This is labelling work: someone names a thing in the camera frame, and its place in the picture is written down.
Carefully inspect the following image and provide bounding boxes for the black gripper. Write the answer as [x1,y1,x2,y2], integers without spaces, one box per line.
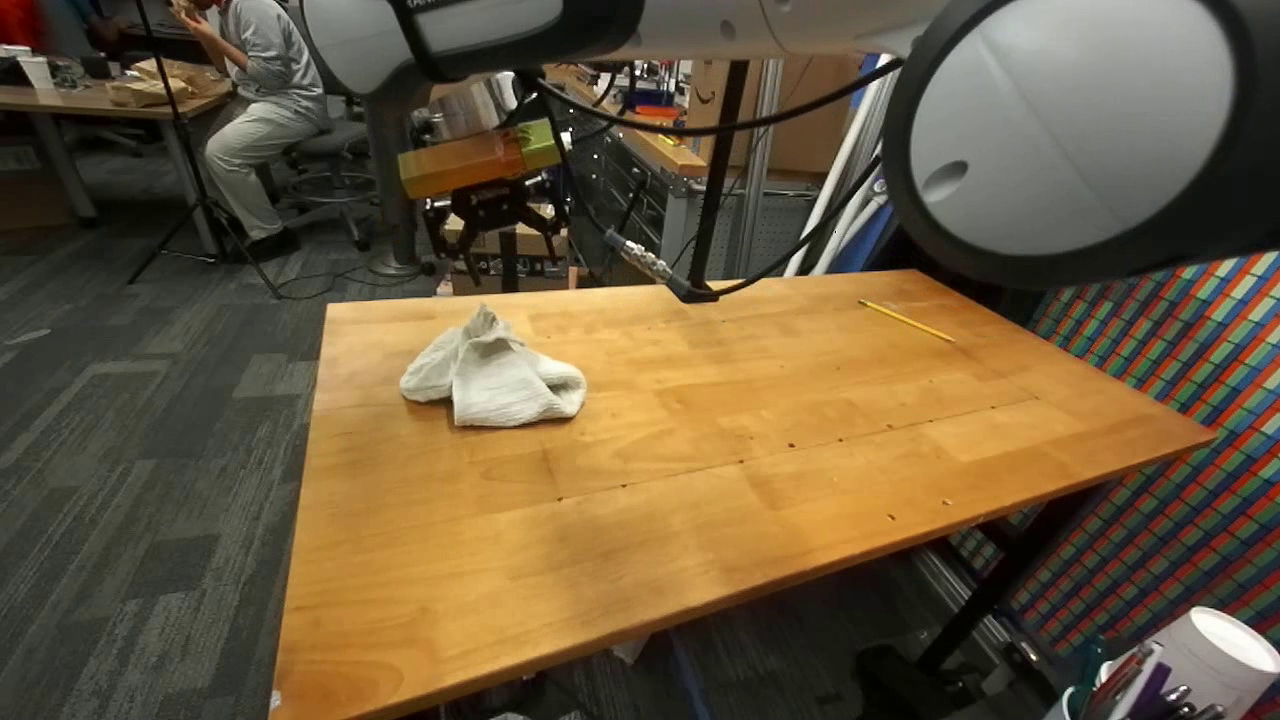
[429,178,566,276]

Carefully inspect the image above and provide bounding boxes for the white cloth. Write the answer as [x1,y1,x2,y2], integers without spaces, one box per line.
[395,299,593,430]

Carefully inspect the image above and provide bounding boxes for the workbench with drawers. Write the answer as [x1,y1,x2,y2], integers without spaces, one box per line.
[544,65,750,284]

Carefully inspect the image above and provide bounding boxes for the grey office chair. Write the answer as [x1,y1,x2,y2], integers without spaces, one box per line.
[284,112,405,252]

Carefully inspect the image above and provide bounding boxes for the seated person in grey shirt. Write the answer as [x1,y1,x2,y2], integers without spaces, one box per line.
[162,0,336,262]

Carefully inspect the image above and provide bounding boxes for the black tripod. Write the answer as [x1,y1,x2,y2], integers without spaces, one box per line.
[123,0,291,305]

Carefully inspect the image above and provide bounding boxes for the large cardboard box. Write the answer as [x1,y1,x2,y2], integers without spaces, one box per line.
[764,51,865,175]

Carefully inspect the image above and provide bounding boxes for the blue leaning board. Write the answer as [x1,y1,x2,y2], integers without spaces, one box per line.
[783,51,929,276]

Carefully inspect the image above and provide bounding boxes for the yellow pencil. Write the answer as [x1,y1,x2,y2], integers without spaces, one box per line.
[856,297,959,348]

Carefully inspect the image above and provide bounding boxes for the round wooden table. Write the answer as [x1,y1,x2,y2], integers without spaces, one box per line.
[0,54,235,133]

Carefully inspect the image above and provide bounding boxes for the colourful patterned panel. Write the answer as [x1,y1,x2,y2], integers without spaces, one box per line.
[1013,242,1280,655]

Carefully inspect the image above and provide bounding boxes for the white paper cup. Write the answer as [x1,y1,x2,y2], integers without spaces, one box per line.
[1064,603,1280,720]

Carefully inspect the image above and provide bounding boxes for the wooden green wrist camera block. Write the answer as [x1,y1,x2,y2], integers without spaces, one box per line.
[395,116,566,203]

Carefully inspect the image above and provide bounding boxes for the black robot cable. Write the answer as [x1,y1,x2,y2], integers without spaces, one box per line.
[532,54,910,305]

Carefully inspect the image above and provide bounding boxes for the black camera stand pole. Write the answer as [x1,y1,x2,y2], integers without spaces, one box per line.
[672,54,750,309]

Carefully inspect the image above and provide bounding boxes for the black table leg frame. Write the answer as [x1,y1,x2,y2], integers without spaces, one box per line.
[865,490,1110,713]

